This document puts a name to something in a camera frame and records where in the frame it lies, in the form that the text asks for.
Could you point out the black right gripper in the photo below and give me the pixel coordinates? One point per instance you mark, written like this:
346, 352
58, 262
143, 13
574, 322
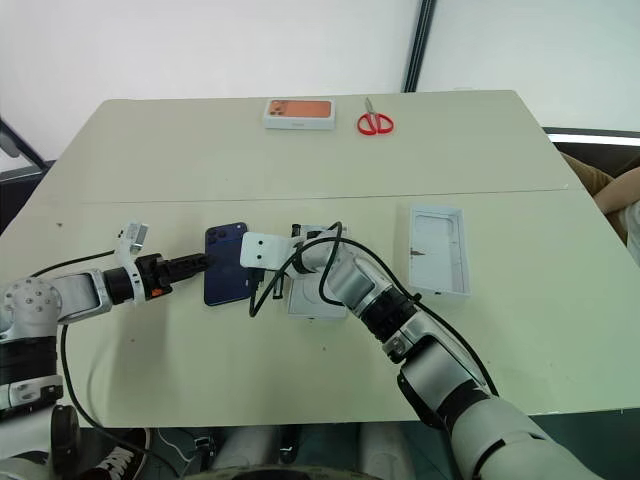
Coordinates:
255, 285

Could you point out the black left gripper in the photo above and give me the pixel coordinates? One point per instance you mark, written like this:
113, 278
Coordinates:
156, 276

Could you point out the dark blue smartphone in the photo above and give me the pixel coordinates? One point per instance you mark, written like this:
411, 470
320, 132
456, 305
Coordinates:
225, 265

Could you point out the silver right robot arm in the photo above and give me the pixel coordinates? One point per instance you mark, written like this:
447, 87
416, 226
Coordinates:
440, 370

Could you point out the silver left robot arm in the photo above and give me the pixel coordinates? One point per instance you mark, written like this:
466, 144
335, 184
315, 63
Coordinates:
75, 295

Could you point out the white box tray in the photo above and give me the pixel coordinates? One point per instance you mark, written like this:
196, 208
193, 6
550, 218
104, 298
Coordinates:
312, 302

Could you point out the open white box lid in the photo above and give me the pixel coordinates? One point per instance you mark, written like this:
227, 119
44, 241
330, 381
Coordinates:
440, 250

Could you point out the orange printed phone box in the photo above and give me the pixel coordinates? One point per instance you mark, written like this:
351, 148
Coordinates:
300, 114

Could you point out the black and white shoe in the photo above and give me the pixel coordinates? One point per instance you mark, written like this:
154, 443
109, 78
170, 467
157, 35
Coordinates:
122, 457

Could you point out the black rounded cylinder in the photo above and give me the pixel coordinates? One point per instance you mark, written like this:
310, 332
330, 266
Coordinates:
65, 432

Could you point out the black edged side table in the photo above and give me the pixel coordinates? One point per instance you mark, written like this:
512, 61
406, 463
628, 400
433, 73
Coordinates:
590, 136

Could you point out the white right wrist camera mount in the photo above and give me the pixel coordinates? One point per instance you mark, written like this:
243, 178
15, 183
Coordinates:
262, 250

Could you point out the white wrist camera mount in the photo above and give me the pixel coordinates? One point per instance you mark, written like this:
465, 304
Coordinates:
262, 250
131, 239

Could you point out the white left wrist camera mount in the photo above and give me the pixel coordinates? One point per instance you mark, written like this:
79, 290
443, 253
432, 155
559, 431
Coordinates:
131, 239

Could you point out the black metal frame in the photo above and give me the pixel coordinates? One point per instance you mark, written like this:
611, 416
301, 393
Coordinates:
15, 150

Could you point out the dark metal window post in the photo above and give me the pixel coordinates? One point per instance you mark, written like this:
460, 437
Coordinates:
420, 45

